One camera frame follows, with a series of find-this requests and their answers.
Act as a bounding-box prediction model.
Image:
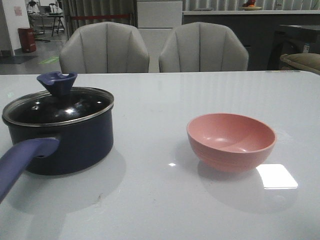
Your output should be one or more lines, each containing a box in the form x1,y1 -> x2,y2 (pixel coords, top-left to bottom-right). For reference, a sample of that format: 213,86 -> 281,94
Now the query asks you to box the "pink bowl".
186,113 -> 277,173

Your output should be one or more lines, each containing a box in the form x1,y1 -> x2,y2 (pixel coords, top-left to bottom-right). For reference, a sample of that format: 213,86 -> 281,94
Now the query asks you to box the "glass lid with blue knob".
2,71 -> 114,128

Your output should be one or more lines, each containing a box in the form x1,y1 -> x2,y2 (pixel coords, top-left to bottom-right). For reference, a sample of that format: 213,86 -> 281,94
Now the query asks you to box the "right grey upholstered chair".
158,22 -> 249,73

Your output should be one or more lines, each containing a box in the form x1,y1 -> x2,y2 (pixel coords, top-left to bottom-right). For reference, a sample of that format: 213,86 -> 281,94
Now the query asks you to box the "grey upholstered chair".
59,21 -> 150,74
158,22 -> 249,73

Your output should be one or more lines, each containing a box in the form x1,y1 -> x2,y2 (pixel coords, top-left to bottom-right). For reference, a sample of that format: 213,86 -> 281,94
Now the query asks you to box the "left grey upholstered chair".
59,21 -> 150,74

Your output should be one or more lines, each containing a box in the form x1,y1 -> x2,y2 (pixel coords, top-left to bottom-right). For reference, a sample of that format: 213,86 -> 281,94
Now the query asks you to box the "dark blue saucepan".
0,109 -> 114,199

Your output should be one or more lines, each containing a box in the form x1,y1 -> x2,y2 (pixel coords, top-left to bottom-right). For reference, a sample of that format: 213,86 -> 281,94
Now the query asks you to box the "white cabinet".
136,0 -> 183,73

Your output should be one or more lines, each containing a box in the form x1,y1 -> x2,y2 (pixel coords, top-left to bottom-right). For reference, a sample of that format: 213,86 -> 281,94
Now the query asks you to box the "dark grey counter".
181,10 -> 320,72

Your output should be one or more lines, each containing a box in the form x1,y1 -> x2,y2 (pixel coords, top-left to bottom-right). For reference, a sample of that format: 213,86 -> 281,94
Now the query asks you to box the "fruit plate on counter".
241,0 -> 262,11

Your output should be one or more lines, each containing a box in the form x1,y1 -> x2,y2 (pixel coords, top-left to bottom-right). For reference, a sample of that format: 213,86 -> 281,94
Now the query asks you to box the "red trash bin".
17,27 -> 37,53

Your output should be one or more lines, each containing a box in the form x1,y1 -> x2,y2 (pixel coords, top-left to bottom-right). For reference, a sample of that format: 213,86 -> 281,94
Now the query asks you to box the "beige cushion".
279,53 -> 320,75

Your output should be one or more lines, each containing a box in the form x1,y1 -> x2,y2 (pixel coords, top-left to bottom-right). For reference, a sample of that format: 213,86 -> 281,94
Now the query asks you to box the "dark side table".
267,25 -> 320,70

